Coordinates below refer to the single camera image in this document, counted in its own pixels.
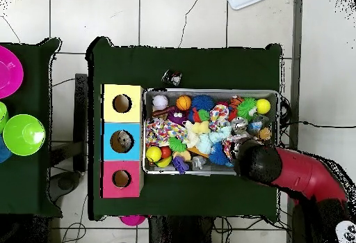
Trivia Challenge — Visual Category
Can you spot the colourful paper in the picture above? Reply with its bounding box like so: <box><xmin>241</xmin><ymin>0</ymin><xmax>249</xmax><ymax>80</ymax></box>
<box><xmin>221</xmin><ymin>134</ymin><xmax>251</xmax><ymax>162</ymax></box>
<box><xmin>145</xmin><ymin>118</ymin><xmax>190</xmax><ymax>147</ymax></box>

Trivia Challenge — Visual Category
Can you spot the crushed silver can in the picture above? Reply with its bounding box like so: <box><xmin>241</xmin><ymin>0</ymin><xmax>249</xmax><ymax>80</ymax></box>
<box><xmin>230</xmin><ymin>116</ymin><xmax>249</xmax><ymax>132</ymax></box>

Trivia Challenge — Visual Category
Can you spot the purple spiky monster toy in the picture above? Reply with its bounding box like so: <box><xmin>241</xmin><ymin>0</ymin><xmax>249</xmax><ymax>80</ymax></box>
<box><xmin>165</xmin><ymin>107</ymin><xmax>190</xmax><ymax>128</ymax></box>

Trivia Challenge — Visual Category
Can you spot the white tray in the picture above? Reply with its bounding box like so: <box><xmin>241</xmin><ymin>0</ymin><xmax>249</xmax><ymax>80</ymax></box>
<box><xmin>225</xmin><ymin>0</ymin><xmax>277</xmax><ymax>11</ymax></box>

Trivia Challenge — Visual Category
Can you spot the green spiky rubber ball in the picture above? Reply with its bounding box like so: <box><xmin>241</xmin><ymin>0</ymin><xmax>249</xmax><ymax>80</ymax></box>
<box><xmin>236</xmin><ymin>97</ymin><xmax>258</xmax><ymax>121</ymax></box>

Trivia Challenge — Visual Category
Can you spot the white foam baseball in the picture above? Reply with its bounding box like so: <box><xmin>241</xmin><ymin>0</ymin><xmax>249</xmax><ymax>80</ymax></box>
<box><xmin>152</xmin><ymin>94</ymin><xmax>169</xmax><ymax>111</ymax></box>

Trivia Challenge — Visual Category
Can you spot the orange foam basketball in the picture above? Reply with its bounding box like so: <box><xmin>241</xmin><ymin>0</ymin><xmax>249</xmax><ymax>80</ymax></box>
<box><xmin>175</xmin><ymin>95</ymin><xmax>193</xmax><ymax>111</ymax></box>

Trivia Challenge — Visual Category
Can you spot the magenta bowl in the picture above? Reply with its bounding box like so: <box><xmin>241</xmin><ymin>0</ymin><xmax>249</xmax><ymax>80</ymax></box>
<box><xmin>0</xmin><ymin>44</ymin><xmax>25</xmax><ymax>100</ymax></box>

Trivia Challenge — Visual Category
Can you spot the black power cable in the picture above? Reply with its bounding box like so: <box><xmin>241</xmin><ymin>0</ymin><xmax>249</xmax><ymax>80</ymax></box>
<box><xmin>280</xmin><ymin>119</ymin><xmax>356</xmax><ymax>129</ymax></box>

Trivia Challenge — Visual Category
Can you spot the crushed red black can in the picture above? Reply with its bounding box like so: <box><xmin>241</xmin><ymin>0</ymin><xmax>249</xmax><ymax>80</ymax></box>
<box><xmin>161</xmin><ymin>69</ymin><xmax>184</xmax><ymax>87</ymax></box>

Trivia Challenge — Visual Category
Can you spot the blue bowl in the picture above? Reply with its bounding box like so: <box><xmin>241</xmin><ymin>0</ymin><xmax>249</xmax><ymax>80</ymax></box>
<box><xmin>0</xmin><ymin>134</ymin><xmax>13</xmax><ymax>164</ymax></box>

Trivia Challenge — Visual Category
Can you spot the wooden box with three holes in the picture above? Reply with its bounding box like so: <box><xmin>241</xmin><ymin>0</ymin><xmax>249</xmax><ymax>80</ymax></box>
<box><xmin>99</xmin><ymin>84</ymin><xmax>145</xmax><ymax>198</ymax></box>

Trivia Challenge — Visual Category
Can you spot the blue spiky rubber ball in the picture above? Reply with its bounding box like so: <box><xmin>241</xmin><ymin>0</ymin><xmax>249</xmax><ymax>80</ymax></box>
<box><xmin>191</xmin><ymin>94</ymin><xmax>215</xmax><ymax>113</ymax></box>

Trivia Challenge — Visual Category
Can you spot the grey round floor base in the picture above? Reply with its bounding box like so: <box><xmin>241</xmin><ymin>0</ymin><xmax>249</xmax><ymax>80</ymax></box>
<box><xmin>49</xmin><ymin>170</ymin><xmax>82</xmax><ymax>203</ymax></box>

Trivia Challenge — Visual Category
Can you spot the dark green table cloth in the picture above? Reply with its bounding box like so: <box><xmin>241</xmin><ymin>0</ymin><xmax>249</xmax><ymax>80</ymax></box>
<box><xmin>87</xmin><ymin>36</ymin><xmax>283</xmax><ymax>223</ymax></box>
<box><xmin>0</xmin><ymin>38</ymin><xmax>63</xmax><ymax>218</ymax></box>

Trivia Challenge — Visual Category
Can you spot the shallow wire mesh bin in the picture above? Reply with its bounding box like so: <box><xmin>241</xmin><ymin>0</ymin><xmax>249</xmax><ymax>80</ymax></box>
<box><xmin>141</xmin><ymin>87</ymin><xmax>280</xmax><ymax>176</ymax></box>

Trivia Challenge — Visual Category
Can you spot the thin black floor cable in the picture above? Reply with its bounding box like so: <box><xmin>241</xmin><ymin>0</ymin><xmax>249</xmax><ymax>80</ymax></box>
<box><xmin>177</xmin><ymin>0</ymin><xmax>202</xmax><ymax>48</ymax></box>

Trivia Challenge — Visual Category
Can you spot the lime green bowl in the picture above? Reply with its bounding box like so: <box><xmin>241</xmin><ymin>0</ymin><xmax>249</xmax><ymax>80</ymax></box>
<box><xmin>0</xmin><ymin>101</ymin><xmax>9</xmax><ymax>132</ymax></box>
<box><xmin>2</xmin><ymin>113</ymin><xmax>47</xmax><ymax>157</ymax></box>

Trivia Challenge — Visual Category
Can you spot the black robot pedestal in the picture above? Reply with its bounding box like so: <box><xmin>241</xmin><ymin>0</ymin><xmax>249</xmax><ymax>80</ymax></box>
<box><xmin>148</xmin><ymin>215</ymin><xmax>215</xmax><ymax>243</ymax></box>

